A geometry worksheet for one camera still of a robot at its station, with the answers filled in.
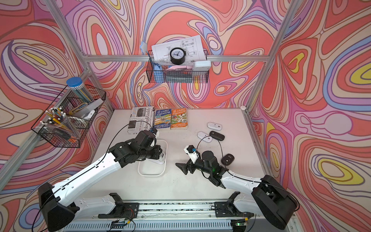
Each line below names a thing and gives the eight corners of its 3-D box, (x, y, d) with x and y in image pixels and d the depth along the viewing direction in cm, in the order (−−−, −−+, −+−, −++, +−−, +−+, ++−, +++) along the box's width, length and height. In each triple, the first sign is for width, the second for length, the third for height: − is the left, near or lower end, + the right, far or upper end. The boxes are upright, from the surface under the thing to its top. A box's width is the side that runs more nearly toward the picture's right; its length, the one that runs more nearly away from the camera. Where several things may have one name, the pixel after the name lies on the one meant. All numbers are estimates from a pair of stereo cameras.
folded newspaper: (127, 133, 108) (124, 129, 104) (134, 111, 123) (132, 106, 119) (152, 133, 108) (151, 129, 104) (156, 110, 123) (155, 106, 119)
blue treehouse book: (152, 128, 108) (151, 126, 107) (156, 110, 121) (155, 109, 119) (170, 128, 108) (170, 126, 107) (171, 110, 121) (171, 108, 119)
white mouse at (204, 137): (196, 136, 105) (196, 134, 103) (199, 132, 108) (199, 129, 106) (209, 143, 101) (210, 142, 99) (212, 139, 103) (213, 136, 101)
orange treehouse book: (169, 129, 109) (169, 127, 106) (171, 110, 122) (171, 108, 119) (187, 129, 109) (187, 127, 106) (187, 110, 122) (187, 108, 119)
